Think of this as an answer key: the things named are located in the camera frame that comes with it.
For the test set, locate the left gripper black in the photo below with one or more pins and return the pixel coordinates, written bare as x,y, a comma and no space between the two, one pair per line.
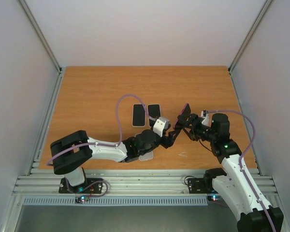
169,140

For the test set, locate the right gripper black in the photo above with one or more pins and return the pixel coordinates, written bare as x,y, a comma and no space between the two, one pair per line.
190,122

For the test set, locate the black phone pink edge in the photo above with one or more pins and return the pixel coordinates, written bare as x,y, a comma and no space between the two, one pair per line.
182,118

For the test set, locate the black phone silver edge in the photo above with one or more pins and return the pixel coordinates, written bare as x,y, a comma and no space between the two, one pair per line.
154,110

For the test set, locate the white phone case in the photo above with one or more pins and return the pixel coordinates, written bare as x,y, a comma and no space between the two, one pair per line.
147,156

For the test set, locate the black phone dark edge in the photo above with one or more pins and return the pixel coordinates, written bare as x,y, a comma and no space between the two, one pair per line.
138,115

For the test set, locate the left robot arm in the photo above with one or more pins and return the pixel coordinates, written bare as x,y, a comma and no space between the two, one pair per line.
71,152

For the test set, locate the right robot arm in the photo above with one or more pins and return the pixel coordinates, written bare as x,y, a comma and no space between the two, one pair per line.
233,182

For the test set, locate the right controller board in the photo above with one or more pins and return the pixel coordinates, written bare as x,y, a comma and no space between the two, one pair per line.
213,198

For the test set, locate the controller board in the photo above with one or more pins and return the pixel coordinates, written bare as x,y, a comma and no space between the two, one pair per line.
213,198
82,199

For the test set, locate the left controller board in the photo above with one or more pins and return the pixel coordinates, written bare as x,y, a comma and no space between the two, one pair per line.
82,199

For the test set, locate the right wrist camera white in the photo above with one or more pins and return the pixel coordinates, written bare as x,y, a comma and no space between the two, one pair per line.
205,117

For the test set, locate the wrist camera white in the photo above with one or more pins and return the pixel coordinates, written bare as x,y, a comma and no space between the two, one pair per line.
205,117
160,125

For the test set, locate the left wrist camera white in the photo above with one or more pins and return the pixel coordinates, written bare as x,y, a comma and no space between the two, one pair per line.
160,125

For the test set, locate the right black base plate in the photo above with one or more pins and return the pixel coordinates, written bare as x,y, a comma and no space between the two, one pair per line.
198,186

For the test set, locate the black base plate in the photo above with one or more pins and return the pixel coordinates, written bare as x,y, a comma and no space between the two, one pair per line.
198,186
91,185

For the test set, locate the slotted grey cable duct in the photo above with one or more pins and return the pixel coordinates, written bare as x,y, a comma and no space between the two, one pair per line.
118,201

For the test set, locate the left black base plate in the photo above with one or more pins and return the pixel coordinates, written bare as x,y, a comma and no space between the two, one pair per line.
91,185

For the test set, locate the aluminium corner post left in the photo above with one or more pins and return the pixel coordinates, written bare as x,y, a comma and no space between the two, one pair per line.
27,11

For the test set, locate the aluminium corner post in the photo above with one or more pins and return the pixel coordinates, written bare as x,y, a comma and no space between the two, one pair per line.
27,11
252,30

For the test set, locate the aluminium corner post right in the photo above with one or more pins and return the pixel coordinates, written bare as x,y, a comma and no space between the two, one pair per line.
252,30

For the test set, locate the aluminium rail frame front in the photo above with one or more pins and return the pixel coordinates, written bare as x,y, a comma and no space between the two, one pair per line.
121,182

